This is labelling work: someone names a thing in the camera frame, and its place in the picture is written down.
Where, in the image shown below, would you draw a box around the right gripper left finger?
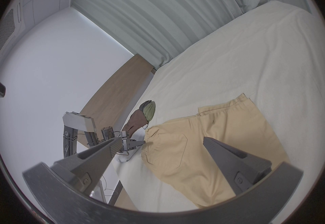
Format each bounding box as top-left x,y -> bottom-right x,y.
54,136 -> 123,194

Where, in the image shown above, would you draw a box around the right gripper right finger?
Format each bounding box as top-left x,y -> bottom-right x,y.
203,136 -> 273,195

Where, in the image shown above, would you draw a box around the beige shorts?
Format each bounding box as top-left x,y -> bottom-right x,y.
140,93 -> 291,209

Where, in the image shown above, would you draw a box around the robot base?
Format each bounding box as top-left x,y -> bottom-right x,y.
90,179 -> 109,205

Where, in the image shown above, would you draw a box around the bed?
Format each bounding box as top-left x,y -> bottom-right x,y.
76,0 -> 325,212

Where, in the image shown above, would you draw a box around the brown garment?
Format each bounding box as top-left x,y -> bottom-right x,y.
123,109 -> 149,138

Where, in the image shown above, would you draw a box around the green garment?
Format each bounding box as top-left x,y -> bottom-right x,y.
141,100 -> 156,122

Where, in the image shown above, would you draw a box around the white ceiling air vent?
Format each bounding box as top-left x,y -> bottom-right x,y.
0,0 -> 26,54

